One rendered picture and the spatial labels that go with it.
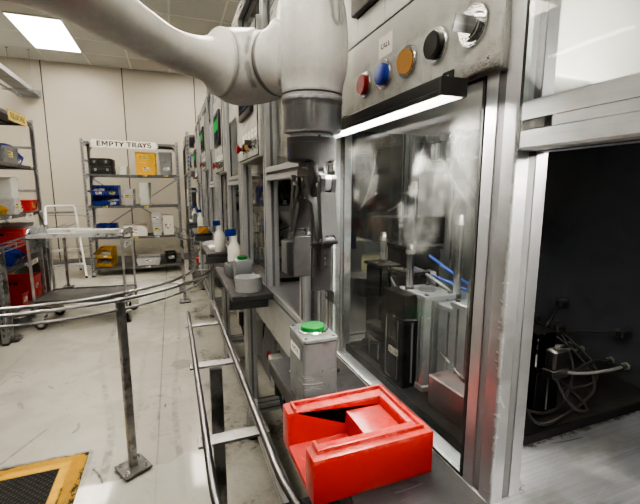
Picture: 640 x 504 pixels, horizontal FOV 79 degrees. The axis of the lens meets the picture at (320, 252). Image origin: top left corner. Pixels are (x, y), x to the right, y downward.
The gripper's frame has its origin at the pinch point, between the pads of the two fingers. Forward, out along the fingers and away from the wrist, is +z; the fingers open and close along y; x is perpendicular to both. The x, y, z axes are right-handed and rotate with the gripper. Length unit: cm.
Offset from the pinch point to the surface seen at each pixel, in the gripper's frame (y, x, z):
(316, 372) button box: -5.4, 0.9, 15.7
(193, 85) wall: 709, -45, -169
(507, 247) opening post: -29.1, -9.8, -7.7
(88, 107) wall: 711, 122, -120
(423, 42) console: -14.0, -9.3, -30.8
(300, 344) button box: -3.6, 3.0, 11.5
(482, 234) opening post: -25.6, -9.9, -8.5
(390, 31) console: -6.0, -9.4, -34.5
